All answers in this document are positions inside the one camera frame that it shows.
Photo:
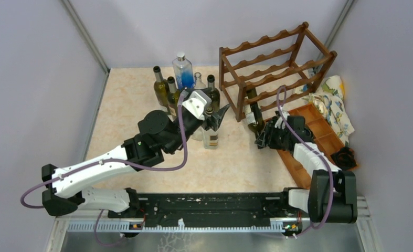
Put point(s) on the black rolled belt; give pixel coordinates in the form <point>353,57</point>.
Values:
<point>344,158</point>

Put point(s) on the green wine bottle grey capsule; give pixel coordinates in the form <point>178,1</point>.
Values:
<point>213,93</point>

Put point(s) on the green wine bottle dark label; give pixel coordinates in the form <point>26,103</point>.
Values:
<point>173,96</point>

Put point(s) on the clear empty glass bottle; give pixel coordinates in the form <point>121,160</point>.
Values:
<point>198,134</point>

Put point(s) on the clear blue vodka bottle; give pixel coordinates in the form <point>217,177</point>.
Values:
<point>183,70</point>

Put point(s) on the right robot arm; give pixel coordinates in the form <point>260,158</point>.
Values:
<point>331,196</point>

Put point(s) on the clear whisky bottle black label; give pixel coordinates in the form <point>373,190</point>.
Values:
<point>210,135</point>

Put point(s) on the wooden compartment tray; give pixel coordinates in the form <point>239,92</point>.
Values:
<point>322,135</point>

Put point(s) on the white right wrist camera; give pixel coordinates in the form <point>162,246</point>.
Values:
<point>280,123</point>

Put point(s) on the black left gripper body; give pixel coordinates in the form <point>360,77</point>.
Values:
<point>190,126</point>

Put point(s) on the dinosaur print cloth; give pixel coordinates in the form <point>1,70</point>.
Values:
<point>328,100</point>

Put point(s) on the green wine bottle far left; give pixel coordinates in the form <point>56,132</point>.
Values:
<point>161,88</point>

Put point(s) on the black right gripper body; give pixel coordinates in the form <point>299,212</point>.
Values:
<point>277,136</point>

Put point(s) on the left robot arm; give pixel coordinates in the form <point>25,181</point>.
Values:
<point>71,188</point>

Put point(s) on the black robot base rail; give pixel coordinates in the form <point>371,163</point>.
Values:
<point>214,210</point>

